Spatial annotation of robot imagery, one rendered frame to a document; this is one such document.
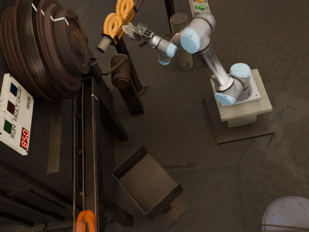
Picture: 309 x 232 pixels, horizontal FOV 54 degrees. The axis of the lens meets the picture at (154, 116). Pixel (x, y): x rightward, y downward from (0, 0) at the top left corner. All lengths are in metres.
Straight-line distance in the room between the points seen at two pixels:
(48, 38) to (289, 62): 1.90
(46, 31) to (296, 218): 1.39
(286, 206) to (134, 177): 0.76
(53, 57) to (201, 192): 1.32
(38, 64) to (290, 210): 1.32
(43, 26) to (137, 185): 0.83
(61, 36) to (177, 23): 1.08
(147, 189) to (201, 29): 0.84
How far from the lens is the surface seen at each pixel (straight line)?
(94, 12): 3.32
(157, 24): 2.97
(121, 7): 2.04
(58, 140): 1.47
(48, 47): 1.27
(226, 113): 1.99
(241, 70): 1.87
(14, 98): 1.27
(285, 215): 1.68
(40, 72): 1.26
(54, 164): 1.43
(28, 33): 1.25
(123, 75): 1.99
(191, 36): 1.57
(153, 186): 1.54
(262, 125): 2.29
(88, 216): 1.45
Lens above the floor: 2.05
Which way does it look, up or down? 59 degrees down
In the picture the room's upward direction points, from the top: 22 degrees counter-clockwise
